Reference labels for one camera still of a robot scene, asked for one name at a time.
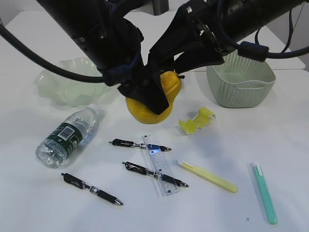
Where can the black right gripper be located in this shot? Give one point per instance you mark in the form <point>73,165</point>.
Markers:
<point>192,40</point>

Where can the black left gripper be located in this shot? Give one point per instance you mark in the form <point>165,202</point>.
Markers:
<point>138,82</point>

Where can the yellow pear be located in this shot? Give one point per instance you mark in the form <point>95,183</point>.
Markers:
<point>172,85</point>

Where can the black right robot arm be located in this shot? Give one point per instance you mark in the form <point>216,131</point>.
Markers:
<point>240,18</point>

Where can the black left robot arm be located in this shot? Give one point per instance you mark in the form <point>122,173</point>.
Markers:
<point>113,44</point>

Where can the black pen upper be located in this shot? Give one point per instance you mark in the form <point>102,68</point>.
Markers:
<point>125,143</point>

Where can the black pen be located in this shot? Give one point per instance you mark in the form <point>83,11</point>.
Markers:
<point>72,180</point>
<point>144,171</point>
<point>125,143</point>

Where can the yellow waste paper wrapper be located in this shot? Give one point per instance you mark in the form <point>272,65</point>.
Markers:
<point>203,117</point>

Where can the green woven plastic basket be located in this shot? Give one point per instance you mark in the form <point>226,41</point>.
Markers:
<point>240,82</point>

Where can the black pen middle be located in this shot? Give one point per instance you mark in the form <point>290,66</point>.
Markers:
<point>144,171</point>

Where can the green ruffled glass plate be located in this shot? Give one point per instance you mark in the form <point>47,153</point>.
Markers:
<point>64,91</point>

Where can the clear water bottle green label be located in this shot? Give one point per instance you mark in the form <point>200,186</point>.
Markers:
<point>57,148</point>

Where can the yellow pen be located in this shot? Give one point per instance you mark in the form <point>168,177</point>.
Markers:
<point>213,178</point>

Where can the clear plastic ruler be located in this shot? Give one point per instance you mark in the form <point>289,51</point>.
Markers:
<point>159,165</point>

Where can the black pen lower left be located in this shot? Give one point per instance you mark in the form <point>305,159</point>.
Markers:
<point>72,180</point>

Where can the mint green pen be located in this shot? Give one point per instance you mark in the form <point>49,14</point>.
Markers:
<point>264,194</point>

